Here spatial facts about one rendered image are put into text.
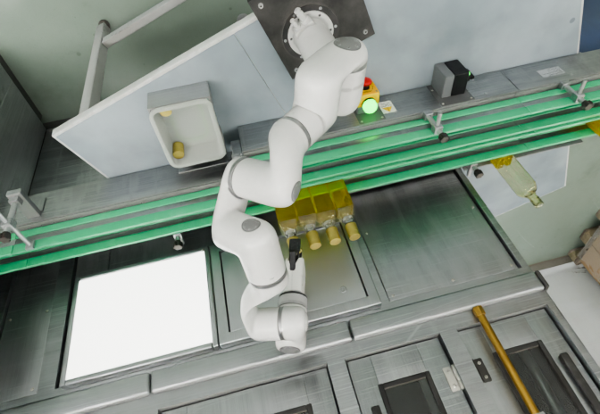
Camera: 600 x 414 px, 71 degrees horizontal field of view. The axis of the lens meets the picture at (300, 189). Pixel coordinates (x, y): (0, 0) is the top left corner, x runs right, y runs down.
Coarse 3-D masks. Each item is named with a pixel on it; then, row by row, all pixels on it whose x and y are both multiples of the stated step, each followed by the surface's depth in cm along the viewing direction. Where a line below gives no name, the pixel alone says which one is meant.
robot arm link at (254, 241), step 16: (240, 160) 85; (224, 176) 85; (224, 192) 85; (224, 208) 85; (240, 208) 88; (224, 224) 83; (240, 224) 81; (256, 224) 80; (224, 240) 82; (240, 240) 80; (256, 240) 79; (272, 240) 80; (240, 256) 81; (256, 256) 80; (272, 256) 81; (256, 272) 82; (272, 272) 83
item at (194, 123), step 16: (176, 112) 123; (192, 112) 124; (208, 112) 125; (160, 128) 119; (176, 128) 127; (192, 128) 128; (208, 128) 129; (192, 144) 132; (208, 144) 133; (176, 160) 129; (192, 160) 129; (208, 160) 129
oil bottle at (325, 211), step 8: (312, 192) 129; (320, 192) 129; (328, 192) 129; (312, 200) 128; (320, 200) 127; (328, 200) 127; (320, 208) 125; (328, 208) 125; (320, 216) 123; (328, 216) 123; (320, 224) 125
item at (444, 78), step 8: (440, 64) 132; (448, 64) 132; (456, 64) 132; (440, 72) 130; (448, 72) 129; (456, 72) 129; (464, 72) 128; (432, 80) 137; (440, 80) 131; (448, 80) 129; (456, 80) 130; (464, 80) 130; (440, 88) 132; (448, 88) 131; (456, 88) 132; (464, 88) 133; (440, 96) 134
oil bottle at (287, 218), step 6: (276, 210) 126; (282, 210) 126; (288, 210) 126; (294, 210) 126; (282, 216) 124; (288, 216) 124; (294, 216) 124; (282, 222) 123; (288, 222) 123; (294, 222) 123; (282, 228) 122; (288, 228) 122; (294, 228) 123; (282, 234) 124
